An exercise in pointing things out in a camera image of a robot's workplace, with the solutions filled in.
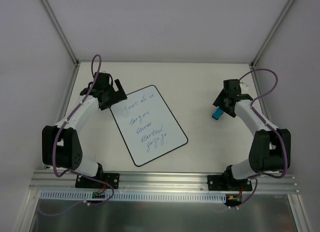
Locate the small circuit board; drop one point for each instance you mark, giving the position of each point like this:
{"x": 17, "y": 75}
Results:
{"x": 99, "y": 195}
{"x": 233, "y": 201}

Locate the left aluminium frame post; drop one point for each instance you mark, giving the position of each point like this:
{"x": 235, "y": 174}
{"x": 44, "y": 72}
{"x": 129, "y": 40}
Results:
{"x": 59, "y": 30}

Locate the right aluminium frame post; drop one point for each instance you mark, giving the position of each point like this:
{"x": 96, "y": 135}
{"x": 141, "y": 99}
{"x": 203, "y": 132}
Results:
{"x": 276, "y": 25}

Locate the small black-framed whiteboard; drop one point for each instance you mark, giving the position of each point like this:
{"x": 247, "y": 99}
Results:
{"x": 147, "y": 125}

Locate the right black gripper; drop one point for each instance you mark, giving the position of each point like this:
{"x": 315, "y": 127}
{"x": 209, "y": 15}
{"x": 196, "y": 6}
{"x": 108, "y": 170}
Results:
{"x": 225, "y": 104}

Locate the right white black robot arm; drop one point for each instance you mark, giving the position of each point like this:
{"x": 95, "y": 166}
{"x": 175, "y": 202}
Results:
{"x": 270, "y": 152}

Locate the blue whiteboard eraser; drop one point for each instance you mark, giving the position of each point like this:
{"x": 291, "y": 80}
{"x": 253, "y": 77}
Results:
{"x": 217, "y": 114}

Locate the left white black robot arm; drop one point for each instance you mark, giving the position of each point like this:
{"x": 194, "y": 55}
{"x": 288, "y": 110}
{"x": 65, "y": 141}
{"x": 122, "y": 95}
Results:
{"x": 61, "y": 147}

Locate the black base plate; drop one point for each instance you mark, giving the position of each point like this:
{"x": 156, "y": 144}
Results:
{"x": 112, "y": 179}
{"x": 219, "y": 183}

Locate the left small circuit board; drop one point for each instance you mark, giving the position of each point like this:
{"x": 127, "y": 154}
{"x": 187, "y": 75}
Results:
{"x": 99, "y": 195}

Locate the aluminium frame post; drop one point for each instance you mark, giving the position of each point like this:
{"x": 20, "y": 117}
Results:
{"x": 276, "y": 25}
{"x": 59, "y": 30}

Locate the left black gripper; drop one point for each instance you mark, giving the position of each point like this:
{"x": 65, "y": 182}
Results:
{"x": 114, "y": 96}

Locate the right small circuit board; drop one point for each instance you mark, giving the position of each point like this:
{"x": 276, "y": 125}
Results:
{"x": 233, "y": 201}

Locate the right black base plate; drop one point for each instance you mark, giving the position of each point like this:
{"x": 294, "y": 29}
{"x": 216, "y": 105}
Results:
{"x": 219, "y": 183}

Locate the white slotted cable duct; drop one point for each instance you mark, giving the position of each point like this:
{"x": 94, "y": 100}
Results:
{"x": 134, "y": 196}

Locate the aluminium mounting rail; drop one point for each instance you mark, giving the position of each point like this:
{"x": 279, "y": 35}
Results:
{"x": 162, "y": 182}

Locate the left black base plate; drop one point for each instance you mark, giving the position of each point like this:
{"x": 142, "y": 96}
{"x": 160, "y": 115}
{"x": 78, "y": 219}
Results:
{"x": 112, "y": 179}

